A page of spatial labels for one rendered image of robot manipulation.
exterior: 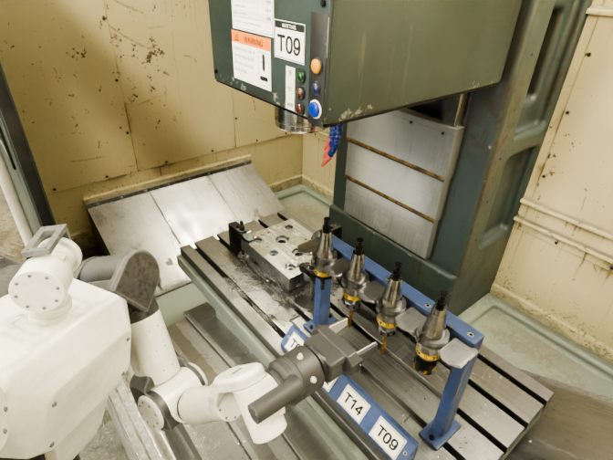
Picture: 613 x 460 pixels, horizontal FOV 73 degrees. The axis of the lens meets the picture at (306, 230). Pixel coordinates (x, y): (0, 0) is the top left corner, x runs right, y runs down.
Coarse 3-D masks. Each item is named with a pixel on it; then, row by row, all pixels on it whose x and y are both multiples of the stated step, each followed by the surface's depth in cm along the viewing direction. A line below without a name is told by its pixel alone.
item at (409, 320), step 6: (408, 312) 89; (414, 312) 89; (420, 312) 89; (396, 318) 87; (402, 318) 87; (408, 318) 87; (414, 318) 87; (420, 318) 88; (426, 318) 88; (396, 324) 86; (402, 324) 86; (408, 324) 86; (414, 324) 86; (408, 330) 85; (414, 330) 85
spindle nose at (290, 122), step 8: (280, 112) 113; (288, 112) 111; (280, 120) 114; (288, 120) 112; (296, 120) 111; (304, 120) 111; (280, 128) 115; (288, 128) 113; (296, 128) 112; (304, 128) 112; (312, 128) 113; (320, 128) 114
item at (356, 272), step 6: (354, 252) 94; (354, 258) 93; (360, 258) 93; (354, 264) 94; (360, 264) 94; (348, 270) 96; (354, 270) 94; (360, 270) 94; (348, 276) 96; (354, 276) 95; (360, 276) 95
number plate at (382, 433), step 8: (376, 424) 97; (384, 424) 96; (376, 432) 96; (384, 432) 95; (392, 432) 94; (376, 440) 96; (384, 440) 95; (392, 440) 94; (400, 440) 92; (384, 448) 94; (392, 448) 93; (400, 448) 92; (392, 456) 92
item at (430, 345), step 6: (420, 324) 85; (420, 330) 83; (420, 336) 83; (444, 336) 82; (426, 342) 81; (432, 342) 81; (438, 342) 81; (444, 342) 81; (426, 348) 82; (432, 348) 82; (438, 348) 82
